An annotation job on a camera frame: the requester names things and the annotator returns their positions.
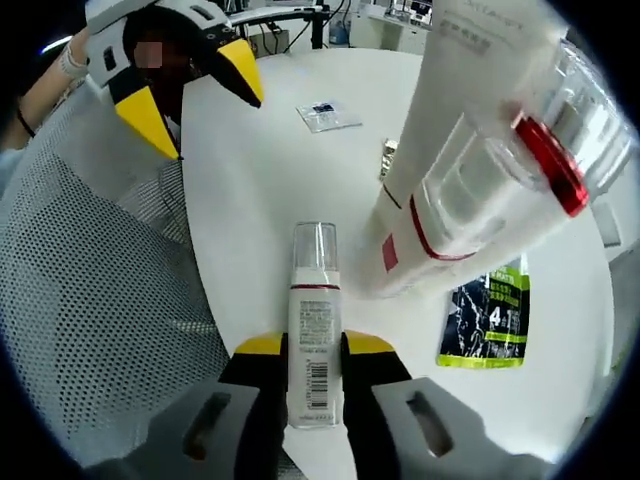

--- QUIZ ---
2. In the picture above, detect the white skincare bottle red collar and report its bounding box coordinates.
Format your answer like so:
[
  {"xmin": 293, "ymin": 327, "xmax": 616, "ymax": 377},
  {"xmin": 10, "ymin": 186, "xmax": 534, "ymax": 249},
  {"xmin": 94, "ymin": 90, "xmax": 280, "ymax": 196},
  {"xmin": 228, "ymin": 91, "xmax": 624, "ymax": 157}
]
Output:
[{"xmin": 474, "ymin": 42, "xmax": 634, "ymax": 264}]

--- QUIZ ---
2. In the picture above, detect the white skincare tube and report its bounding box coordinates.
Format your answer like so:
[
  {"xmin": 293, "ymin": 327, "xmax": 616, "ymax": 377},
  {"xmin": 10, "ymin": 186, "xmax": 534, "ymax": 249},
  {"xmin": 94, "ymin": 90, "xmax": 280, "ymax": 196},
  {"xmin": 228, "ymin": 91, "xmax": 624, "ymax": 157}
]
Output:
[{"xmin": 382, "ymin": 0, "xmax": 572, "ymax": 211}]

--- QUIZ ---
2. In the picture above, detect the grey mesh chair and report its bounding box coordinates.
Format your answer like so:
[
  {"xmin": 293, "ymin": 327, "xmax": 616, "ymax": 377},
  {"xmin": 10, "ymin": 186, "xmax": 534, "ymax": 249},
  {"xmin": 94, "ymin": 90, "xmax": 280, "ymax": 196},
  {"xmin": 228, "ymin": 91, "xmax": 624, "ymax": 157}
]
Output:
[{"xmin": 0, "ymin": 92, "xmax": 237, "ymax": 472}]

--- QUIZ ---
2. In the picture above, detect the small clear bottle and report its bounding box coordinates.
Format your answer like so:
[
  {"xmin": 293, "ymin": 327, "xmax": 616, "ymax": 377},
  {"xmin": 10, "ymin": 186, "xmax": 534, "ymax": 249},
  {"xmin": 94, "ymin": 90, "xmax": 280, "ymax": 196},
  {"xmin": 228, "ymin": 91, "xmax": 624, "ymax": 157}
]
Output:
[{"xmin": 287, "ymin": 220, "xmax": 347, "ymax": 431}]

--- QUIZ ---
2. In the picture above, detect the clear skincare sachet blue print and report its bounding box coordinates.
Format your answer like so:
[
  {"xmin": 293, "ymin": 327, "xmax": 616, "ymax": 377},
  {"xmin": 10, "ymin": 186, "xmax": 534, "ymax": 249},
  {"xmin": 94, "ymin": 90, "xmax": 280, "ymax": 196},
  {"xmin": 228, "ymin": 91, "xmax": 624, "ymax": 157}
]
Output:
[{"xmin": 294, "ymin": 98, "xmax": 363, "ymax": 135}]

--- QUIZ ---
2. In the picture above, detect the pale wrist watch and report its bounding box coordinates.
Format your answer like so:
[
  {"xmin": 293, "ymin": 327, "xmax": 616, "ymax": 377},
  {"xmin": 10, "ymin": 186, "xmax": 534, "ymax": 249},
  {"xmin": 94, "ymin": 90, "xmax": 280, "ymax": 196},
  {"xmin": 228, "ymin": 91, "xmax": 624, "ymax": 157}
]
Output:
[{"xmin": 56, "ymin": 41, "xmax": 90, "ymax": 81}]

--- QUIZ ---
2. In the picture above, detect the gold foil skincare sachet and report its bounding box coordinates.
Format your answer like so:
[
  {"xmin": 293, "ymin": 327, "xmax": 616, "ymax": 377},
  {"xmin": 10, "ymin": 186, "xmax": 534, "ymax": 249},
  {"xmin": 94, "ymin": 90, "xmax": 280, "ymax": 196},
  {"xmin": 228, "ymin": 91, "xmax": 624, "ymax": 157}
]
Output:
[{"xmin": 376, "ymin": 138, "xmax": 400, "ymax": 182}]

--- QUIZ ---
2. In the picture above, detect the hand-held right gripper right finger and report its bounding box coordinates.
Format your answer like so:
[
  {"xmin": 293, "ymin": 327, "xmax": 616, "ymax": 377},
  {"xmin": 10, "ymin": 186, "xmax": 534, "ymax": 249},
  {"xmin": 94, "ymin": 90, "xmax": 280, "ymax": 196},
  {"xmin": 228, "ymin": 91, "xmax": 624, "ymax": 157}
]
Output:
[{"xmin": 341, "ymin": 329, "xmax": 551, "ymax": 480}]

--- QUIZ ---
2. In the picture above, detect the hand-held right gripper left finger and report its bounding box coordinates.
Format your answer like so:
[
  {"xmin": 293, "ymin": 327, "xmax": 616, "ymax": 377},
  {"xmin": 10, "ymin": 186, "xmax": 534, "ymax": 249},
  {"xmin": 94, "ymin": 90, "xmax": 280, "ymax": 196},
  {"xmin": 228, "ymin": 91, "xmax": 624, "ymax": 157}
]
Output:
[{"xmin": 144, "ymin": 330, "xmax": 290, "ymax": 480}]

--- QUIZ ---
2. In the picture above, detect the black green skincare sachet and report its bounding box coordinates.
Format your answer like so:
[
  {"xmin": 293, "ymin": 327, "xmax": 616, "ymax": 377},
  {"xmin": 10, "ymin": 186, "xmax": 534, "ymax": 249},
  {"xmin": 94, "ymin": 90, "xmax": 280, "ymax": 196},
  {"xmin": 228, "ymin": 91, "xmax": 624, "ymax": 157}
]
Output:
[{"xmin": 435, "ymin": 253, "xmax": 532, "ymax": 370}]

